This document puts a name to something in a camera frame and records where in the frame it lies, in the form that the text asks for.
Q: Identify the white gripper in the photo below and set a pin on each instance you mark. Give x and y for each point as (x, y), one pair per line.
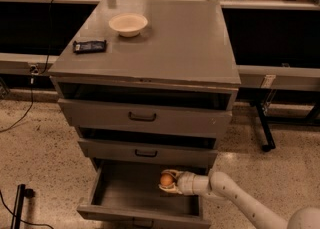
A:
(185, 183)

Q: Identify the orange fruit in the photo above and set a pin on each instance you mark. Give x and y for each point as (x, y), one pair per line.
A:
(166, 180)

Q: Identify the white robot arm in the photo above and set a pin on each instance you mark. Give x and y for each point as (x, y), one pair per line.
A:
(218, 186)

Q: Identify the grey bottom drawer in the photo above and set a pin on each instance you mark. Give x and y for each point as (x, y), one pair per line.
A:
(128, 194)

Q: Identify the grey drawer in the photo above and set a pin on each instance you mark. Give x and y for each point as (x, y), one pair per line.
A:
(147, 153)
(128, 194)
(146, 118)

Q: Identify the grey top drawer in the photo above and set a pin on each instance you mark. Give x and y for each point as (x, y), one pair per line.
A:
(146, 118)

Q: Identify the grey middle drawer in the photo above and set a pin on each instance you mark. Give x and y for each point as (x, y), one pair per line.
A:
(147, 153)

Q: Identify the grey drawer cabinet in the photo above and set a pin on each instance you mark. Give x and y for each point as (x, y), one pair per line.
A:
(182, 58)

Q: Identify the black table leg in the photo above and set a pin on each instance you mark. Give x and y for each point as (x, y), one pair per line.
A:
(269, 138)

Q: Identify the dark blue snack bar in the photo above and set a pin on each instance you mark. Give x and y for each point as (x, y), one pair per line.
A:
(89, 46)

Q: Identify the white bowl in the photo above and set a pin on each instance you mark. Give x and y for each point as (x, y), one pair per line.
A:
(128, 24)

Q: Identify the black stand with cable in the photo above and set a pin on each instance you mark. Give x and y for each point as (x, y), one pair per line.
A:
(22, 192)

